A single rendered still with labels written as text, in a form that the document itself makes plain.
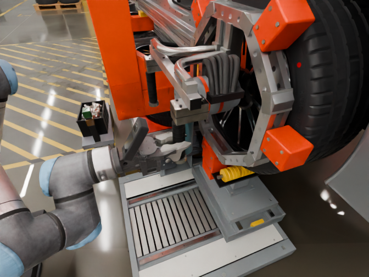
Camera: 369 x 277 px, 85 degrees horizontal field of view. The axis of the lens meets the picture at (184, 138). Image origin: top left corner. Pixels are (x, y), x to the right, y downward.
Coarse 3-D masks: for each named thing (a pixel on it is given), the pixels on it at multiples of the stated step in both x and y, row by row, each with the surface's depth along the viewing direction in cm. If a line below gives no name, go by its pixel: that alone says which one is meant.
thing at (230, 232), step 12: (192, 168) 137; (204, 180) 130; (204, 192) 123; (216, 204) 118; (216, 216) 112; (252, 216) 112; (264, 216) 112; (276, 216) 110; (228, 228) 107; (240, 228) 104; (252, 228) 106; (228, 240) 105
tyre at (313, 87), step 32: (256, 0) 56; (320, 0) 48; (352, 0) 50; (320, 32) 45; (352, 32) 47; (320, 64) 45; (352, 64) 47; (320, 96) 46; (352, 96) 49; (320, 128) 50; (352, 128) 56
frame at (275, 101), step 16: (224, 0) 64; (208, 16) 66; (224, 16) 58; (240, 16) 51; (256, 16) 48; (208, 32) 78; (256, 48) 48; (256, 64) 50; (272, 64) 50; (272, 80) 48; (288, 80) 49; (272, 96) 47; (288, 96) 48; (272, 112) 49; (288, 112) 51; (208, 128) 95; (256, 128) 56; (272, 128) 56; (224, 144) 87; (256, 144) 57; (224, 160) 80; (240, 160) 68; (256, 160) 60
